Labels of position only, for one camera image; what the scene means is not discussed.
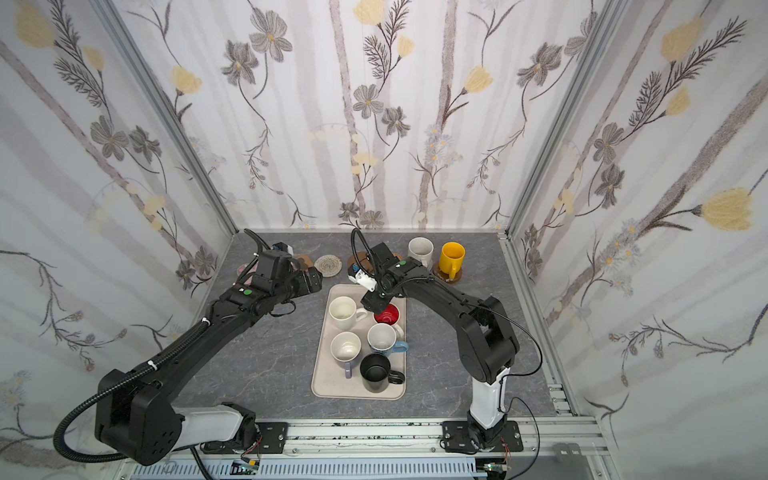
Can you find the white mug purple handle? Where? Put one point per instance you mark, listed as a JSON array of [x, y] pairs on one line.
[[345, 348]]

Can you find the plain white mug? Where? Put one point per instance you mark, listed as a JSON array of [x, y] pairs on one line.
[[345, 313]]

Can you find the white slotted cable duct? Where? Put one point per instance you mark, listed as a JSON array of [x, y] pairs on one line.
[[354, 468]]

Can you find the white mug blue handle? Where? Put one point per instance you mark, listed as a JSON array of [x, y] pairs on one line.
[[387, 339]]

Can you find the beige serving tray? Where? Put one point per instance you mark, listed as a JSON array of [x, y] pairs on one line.
[[328, 379]]

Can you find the dark wooden round coaster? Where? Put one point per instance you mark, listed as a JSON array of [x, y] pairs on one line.
[[354, 264]]

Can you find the colourful woven round coaster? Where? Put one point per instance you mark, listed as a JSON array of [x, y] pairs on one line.
[[328, 265]]

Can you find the pink flower shaped coaster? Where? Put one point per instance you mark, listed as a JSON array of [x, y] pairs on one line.
[[245, 271]]

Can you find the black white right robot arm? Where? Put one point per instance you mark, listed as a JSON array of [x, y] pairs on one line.
[[487, 344]]

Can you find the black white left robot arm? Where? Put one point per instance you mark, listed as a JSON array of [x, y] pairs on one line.
[[135, 414]]

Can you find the white mug red inside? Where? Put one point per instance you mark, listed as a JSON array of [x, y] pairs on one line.
[[391, 316]]

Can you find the yellow mug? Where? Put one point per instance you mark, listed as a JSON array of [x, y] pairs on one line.
[[451, 258]]

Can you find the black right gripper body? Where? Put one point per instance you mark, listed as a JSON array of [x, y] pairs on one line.
[[374, 301]]

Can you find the glossy amber round coaster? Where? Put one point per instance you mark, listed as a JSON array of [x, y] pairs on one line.
[[446, 277]]

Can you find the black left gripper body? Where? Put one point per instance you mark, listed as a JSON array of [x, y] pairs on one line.
[[309, 280]]

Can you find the brown paw shaped coaster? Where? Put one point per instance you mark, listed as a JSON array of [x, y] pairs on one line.
[[305, 261]]

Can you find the black mug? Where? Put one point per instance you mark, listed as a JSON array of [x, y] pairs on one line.
[[378, 373]]

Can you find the aluminium mounting rail frame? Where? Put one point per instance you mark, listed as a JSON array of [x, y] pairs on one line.
[[536, 447]]

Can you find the speckled white mug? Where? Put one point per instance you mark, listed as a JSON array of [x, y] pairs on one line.
[[421, 249]]

